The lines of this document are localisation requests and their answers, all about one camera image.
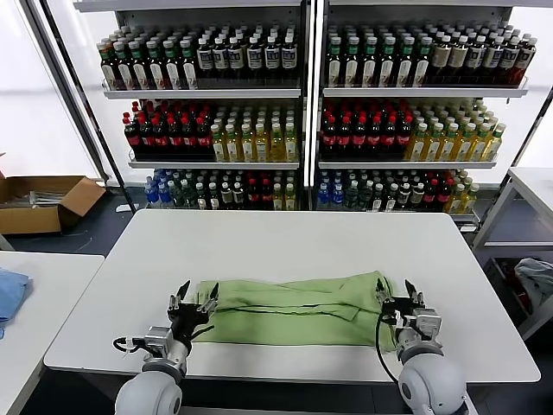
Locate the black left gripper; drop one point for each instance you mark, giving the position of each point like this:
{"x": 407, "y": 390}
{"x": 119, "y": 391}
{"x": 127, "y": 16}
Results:
{"x": 188, "y": 322}

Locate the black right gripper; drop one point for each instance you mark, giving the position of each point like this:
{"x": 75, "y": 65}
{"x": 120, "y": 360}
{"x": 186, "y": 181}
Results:
{"x": 402, "y": 309}

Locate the light green printed t-shirt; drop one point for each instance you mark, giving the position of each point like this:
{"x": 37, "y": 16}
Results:
{"x": 294, "y": 320}

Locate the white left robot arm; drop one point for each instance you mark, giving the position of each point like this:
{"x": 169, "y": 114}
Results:
{"x": 147, "y": 397}

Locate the dark bottle blue white label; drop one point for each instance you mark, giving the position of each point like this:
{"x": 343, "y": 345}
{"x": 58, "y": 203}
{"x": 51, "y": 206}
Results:
{"x": 510, "y": 58}
{"x": 476, "y": 56}
{"x": 493, "y": 58}
{"x": 272, "y": 58}
{"x": 236, "y": 58}
{"x": 417, "y": 194}
{"x": 404, "y": 194}
{"x": 220, "y": 58}
{"x": 289, "y": 58}
{"x": 255, "y": 58}
{"x": 237, "y": 194}
{"x": 205, "y": 58}
{"x": 225, "y": 194}

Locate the green tinted water bottle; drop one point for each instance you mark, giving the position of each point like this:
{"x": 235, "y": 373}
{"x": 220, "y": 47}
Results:
{"x": 176, "y": 196}
{"x": 365, "y": 194}
{"x": 352, "y": 196}
{"x": 187, "y": 196}

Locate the red cap cola bottle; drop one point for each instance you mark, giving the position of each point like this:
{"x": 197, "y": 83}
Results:
{"x": 404, "y": 138}
{"x": 253, "y": 196}
{"x": 329, "y": 138}
{"x": 160, "y": 138}
{"x": 430, "y": 194}
{"x": 131, "y": 138}
{"x": 389, "y": 138}
{"x": 203, "y": 138}
{"x": 345, "y": 138}
{"x": 374, "y": 138}
{"x": 266, "y": 196}
{"x": 175, "y": 138}
{"x": 359, "y": 138}
{"x": 443, "y": 194}
{"x": 189, "y": 138}
{"x": 145, "y": 138}

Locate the blue water bottle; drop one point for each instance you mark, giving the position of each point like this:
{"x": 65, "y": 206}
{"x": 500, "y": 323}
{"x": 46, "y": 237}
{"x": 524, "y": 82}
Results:
{"x": 163, "y": 194}
{"x": 323, "y": 196}
{"x": 151, "y": 194}
{"x": 337, "y": 196}

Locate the yellow juice bottle green label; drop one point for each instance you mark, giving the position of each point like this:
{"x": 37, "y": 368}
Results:
{"x": 456, "y": 199}
{"x": 470, "y": 199}
{"x": 494, "y": 144}
{"x": 290, "y": 199}
{"x": 277, "y": 149}
{"x": 262, "y": 149}
{"x": 277, "y": 199}
{"x": 233, "y": 149}
{"x": 291, "y": 149}
{"x": 434, "y": 147}
{"x": 247, "y": 149}
{"x": 480, "y": 147}
{"x": 465, "y": 147}
{"x": 449, "y": 147}
{"x": 219, "y": 149}
{"x": 418, "y": 147}

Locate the white grey cloth bundle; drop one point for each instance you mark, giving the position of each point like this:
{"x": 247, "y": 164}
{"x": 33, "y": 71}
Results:
{"x": 535, "y": 276}

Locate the open cardboard box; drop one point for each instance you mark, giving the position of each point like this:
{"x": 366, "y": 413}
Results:
{"x": 39, "y": 216}

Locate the metal rods bundle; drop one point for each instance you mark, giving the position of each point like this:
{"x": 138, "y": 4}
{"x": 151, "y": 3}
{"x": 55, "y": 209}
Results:
{"x": 47, "y": 196}

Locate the blue cloth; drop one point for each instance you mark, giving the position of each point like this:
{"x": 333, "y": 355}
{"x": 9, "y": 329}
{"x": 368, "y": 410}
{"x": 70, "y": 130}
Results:
{"x": 13, "y": 298}

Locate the metal bottle shelf unit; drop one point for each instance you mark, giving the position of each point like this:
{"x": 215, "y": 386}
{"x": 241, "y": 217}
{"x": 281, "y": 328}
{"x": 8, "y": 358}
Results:
{"x": 423, "y": 91}
{"x": 203, "y": 93}

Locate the green cap dark tea bottle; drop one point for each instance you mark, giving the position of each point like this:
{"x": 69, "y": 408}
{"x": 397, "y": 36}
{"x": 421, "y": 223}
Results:
{"x": 124, "y": 69}
{"x": 404, "y": 65}
{"x": 173, "y": 69}
{"x": 387, "y": 65}
{"x": 156, "y": 69}
{"x": 334, "y": 65}
{"x": 370, "y": 65}
{"x": 422, "y": 65}
{"x": 189, "y": 69}
{"x": 140, "y": 69}
{"x": 352, "y": 65}
{"x": 108, "y": 69}

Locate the dark bottle beige label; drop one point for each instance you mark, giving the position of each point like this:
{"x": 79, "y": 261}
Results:
{"x": 440, "y": 56}
{"x": 459, "y": 56}

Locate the reddish tea bottle white label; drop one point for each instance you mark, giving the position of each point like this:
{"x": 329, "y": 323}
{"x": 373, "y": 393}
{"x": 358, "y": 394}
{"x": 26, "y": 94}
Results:
{"x": 527, "y": 58}

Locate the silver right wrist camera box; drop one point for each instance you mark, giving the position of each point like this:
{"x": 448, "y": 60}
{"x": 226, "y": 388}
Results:
{"x": 425, "y": 322}

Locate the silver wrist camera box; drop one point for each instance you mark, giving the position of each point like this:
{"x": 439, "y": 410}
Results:
{"x": 157, "y": 339}
{"x": 425, "y": 322}

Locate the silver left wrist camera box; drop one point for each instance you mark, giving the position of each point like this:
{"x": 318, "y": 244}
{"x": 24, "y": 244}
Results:
{"x": 157, "y": 339}

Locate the black slanted frame pole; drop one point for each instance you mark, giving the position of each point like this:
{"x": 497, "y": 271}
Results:
{"x": 82, "y": 108}
{"x": 514, "y": 164}

